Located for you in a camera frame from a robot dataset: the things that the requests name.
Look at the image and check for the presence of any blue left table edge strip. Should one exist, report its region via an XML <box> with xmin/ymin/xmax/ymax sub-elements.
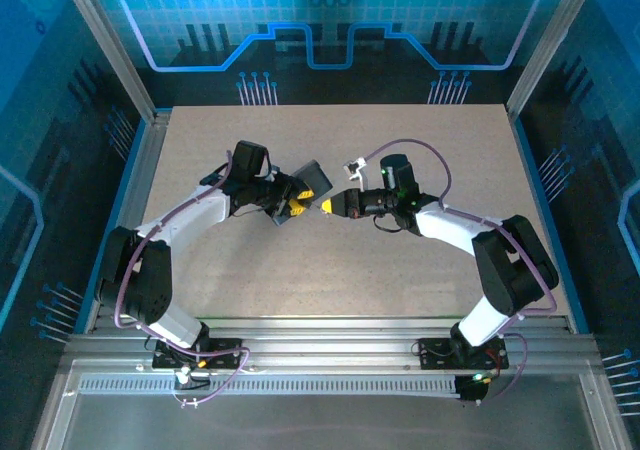
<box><xmin>79</xmin><ymin>118</ymin><xmax>151</xmax><ymax>334</ymax></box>

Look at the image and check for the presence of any blue table edge strip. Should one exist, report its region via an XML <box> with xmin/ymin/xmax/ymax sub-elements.
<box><xmin>510</xmin><ymin>114</ymin><xmax>594</xmax><ymax>335</ymax></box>
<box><xmin>79</xmin><ymin>118</ymin><xmax>151</xmax><ymax>334</ymax></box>

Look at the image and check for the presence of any blue right table edge strip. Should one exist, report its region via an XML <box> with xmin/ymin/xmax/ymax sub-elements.
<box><xmin>510</xmin><ymin>114</ymin><xmax>594</xmax><ymax>335</ymax></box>

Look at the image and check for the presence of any blue printed back panel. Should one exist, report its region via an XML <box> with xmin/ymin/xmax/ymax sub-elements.
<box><xmin>84</xmin><ymin>0</ymin><xmax>581</xmax><ymax>109</ymax></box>

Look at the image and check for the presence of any blue printed panel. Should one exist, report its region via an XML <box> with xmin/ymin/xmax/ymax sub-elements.
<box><xmin>514</xmin><ymin>0</ymin><xmax>640</xmax><ymax>421</ymax></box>
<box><xmin>84</xmin><ymin>0</ymin><xmax>581</xmax><ymax>109</ymax></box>
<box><xmin>0</xmin><ymin>0</ymin><xmax>151</xmax><ymax>351</ymax></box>

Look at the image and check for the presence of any small black controller box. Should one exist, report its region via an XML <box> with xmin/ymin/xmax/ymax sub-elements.
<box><xmin>455</xmin><ymin>371</ymin><xmax>490</xmax><ymax>404</ymax></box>

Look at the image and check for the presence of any grey metal front shelf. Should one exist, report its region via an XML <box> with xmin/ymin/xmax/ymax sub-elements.
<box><xmin>32</xmin><ymin>364</ymin><xmax>634</xmax><ymax>450</ymax></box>

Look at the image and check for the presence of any blue printed right side panel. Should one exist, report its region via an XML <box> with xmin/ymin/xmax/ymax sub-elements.
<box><xmin>514</xmin><ymin>0</ymin><xmax>640</xmax><ymax>421</ymax></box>

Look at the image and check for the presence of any blue printed left side panel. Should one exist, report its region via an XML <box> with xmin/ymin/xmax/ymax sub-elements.
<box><xmin>0</xmin><ymin>0</ymin><xmax>151</xmax><ymax>351</ymax></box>

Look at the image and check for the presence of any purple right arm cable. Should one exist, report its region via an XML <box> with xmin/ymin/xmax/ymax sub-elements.
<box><xmin>360</xmin><ymin>138</ymin><xmax>559</xmax><ymax>407</ymax></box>

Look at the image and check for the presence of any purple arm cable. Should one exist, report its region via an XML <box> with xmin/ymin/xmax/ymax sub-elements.
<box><xmin>113</xmin><ymin>148</ymin><xmax>252</xmax><ymax>410</ymax></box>
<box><xmin>360</xmin><ymin>138</ymin><xmax>559</xmax><ymax>407</ymax></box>

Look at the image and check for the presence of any aluminium front frame rail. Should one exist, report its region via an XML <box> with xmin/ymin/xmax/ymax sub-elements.
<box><xmin>62</xmin><ymin>317</ymin><xmax>604</xmax><ymax>377</ymax></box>

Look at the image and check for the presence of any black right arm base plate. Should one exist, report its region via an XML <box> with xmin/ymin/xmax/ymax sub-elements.
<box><xmin>416</xmin><ymin>336</ymin><xmax>510</xmax><ymax>371</ymax></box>

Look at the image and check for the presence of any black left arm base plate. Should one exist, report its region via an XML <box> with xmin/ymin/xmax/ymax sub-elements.
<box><xmin>151</xmin><ymin>337</ymin><xmax>245</xmax><ymax>371</ymax></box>

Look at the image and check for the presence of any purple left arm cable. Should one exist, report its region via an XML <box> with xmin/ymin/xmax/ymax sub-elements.
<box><xmin>113</xmin><ymin>148</ymin><xmax>252</xmax><ymax>410</ymax></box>

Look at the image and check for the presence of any slotted grey cable duct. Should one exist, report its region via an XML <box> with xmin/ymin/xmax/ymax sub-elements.
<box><xmin>78</xmin><ymin>375</ymin><xmax>464</xmax><ymax>397</ymax></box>

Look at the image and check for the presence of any aluminium left frame post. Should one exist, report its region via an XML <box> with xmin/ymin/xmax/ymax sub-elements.
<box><xmin>55</xmin><ymin>0</ymin><xmax>160</xmax><ymax>124</ymax></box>

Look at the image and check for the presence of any aluminium frame post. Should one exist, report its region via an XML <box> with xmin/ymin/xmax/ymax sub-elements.
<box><xmin>505</xmin><ymin>0</ymin><xmax>604</xmax><ymax>117</ymax></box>
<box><xmin>55</xmin><ymin>0</ymin><xmax>160</xmax><ymax>124</ymax></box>

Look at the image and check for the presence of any aluminium right frame post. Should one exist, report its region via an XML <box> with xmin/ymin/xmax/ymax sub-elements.
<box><xmin>505</xmin><ymin>0</ymin><xmax>604</xmax><ymax>117</ymax></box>

